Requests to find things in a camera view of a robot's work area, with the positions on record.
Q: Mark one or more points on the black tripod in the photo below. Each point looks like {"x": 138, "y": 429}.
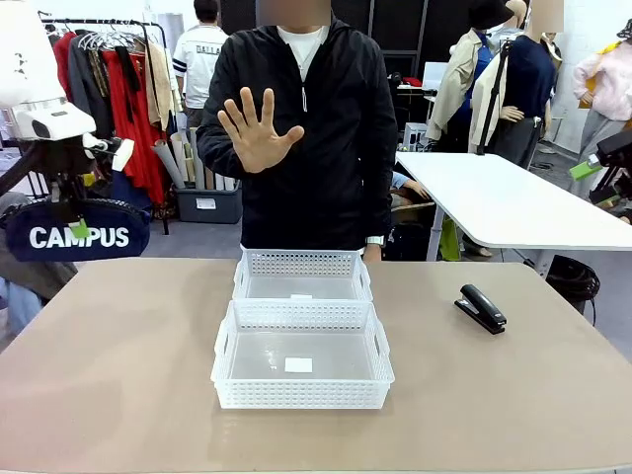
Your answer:
{"x": 494, "y": 99}

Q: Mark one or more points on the olive patterned scarf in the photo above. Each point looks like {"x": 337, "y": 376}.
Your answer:
{"x": 99, "y": 74}

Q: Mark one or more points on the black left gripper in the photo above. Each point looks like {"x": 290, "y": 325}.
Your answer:
{"x": 61, "y": 158}

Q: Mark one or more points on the black scarf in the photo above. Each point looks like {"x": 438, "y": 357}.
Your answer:
{"x": 129, "y": 74}

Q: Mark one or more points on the red cloth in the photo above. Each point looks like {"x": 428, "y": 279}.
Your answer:
{"x": 412, "y": 81}

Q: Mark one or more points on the person's left hand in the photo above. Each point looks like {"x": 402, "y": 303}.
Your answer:
{"x": 372, "y": 253}

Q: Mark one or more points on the tall grey paper roll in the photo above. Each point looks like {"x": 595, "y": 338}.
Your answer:
{"x": 195, "y": 168}

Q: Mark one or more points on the mannequin in pink hoodie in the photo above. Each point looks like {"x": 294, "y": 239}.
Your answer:
{"x": 607, "y": 74}

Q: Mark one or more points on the grey storage bin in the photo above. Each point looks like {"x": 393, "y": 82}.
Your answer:
{"x": 227, "y": 207}

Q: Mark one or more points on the brown paper roll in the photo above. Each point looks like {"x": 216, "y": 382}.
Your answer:
{"x": 210, "y": 180}

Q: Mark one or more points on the mannequin in beige trench coat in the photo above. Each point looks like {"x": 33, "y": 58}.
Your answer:
{"x": 459, "y": 74}

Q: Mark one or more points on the green bag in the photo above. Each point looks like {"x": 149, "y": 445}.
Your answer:
{"x": 449, "y": 242}

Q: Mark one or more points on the seated person in blue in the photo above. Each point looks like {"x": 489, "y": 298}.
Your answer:
{"x": 412, "y": 187}

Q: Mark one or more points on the person's right forearm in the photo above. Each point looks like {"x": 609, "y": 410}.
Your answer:
{"x": 214, "y": 148}

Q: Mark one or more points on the bystander in white shirt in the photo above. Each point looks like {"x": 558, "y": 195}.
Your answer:
{"x": 195, "y": 54}

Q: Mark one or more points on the red long dress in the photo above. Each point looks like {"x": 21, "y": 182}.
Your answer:
{"x": 133, "y": 148}

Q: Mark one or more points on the white paper roll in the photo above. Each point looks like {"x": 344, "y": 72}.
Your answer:
{"x": 227, "y": 182}

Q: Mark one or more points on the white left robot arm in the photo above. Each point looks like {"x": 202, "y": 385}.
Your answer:
{"x": 29, "y": 49}

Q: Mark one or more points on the person's right hand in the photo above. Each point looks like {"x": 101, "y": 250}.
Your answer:
{"x": 259, "y": 143}

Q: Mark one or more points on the cream paper roll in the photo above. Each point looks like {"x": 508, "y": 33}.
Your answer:
{"x": 180, "y": 153}

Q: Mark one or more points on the mannequin in navy top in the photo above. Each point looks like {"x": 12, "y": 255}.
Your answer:
{"x": 528, "y": 74}

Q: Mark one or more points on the white table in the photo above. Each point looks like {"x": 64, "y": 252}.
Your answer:
{"x": 494, "y": 197}

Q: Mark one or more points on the red jacket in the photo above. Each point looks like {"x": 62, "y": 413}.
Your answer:
{"x": 63, "y": 54}

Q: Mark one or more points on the black clothes rack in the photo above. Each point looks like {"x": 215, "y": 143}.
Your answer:
{"x": 99, "y": 21}

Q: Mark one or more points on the navy CAMPUS pouch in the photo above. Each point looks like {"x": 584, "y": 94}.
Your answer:
{"x": 99, "y": 237}

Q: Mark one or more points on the white monitor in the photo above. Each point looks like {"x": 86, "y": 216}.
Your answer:
{"x": 434, "y": 74}

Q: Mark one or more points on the grey table leg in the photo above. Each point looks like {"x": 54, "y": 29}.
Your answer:
{"x": 437, "y": 232}

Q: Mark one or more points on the silver wrist watch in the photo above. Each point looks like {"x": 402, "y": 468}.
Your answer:
{"x": 375, "y": 240}

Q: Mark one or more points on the beige hanging garment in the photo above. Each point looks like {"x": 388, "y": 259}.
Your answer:
{"x": 158, "y": 89}

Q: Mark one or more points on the person in black jacket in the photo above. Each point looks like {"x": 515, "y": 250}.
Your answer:
{"x": 321, "y": 148}

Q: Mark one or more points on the grey coat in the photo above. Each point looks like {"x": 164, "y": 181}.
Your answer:
{"x": 34, "y": 276}

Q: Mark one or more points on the white perforated basket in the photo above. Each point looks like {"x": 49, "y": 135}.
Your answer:
{"x": 301, "y": 395}
{"x": 301, "y": 264}

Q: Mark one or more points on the person's left forearm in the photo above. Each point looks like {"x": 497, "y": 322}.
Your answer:
{"x": 382, "y": 207}

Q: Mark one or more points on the black stapler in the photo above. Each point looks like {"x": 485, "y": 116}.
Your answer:
{"x": 481, "y": 308}

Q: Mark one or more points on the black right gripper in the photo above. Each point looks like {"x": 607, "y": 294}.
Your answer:
{"x": 617, "y": 148}

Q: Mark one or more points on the grey hanging garment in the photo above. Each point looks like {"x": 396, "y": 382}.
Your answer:
{"x": 81, "y": 84}

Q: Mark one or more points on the black hat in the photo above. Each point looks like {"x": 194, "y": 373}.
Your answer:
{"x": 489, "y": 12}

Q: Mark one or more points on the black bag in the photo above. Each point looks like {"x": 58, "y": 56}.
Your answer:
{"x": 410, "y": 242}

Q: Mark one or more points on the blue cloth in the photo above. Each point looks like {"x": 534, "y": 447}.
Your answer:
{"x": 17, "y": 306}

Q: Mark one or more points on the white computer box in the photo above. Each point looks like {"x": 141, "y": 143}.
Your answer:
{"x": 415, "y": 135}

